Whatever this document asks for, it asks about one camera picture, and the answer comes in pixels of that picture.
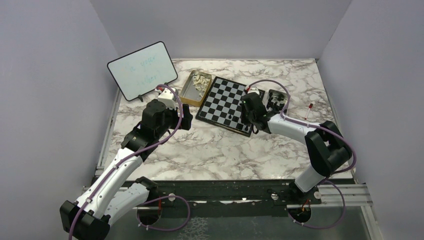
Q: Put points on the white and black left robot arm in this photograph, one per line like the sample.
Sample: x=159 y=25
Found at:
x=92 y=215

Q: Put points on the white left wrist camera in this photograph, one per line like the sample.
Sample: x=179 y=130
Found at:
x=168 y=99

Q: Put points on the small whiteboard with stand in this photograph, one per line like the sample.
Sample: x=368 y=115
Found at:
x=139 y=72

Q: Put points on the black and silver chessboard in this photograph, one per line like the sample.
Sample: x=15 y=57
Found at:
x=222 y=99

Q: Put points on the red capped marker pen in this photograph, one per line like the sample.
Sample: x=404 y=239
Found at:
x=308 y=111

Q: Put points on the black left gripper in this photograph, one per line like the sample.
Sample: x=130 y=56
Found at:
x=185 y=121

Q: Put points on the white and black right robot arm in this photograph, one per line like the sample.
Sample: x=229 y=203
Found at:
x=326 y=148

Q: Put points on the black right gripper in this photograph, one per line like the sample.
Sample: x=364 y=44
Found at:
x=244 y=120

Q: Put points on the pile of black chess pieces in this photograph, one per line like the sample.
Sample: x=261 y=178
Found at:
x=276 y=102

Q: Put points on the pile of white chess pieces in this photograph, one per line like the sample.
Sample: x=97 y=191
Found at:
x=200 y=82

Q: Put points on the pink tin box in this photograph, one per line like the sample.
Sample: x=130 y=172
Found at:
x=276 y=92

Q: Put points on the black mounting rail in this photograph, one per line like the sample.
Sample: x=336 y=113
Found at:
x=248 y=198

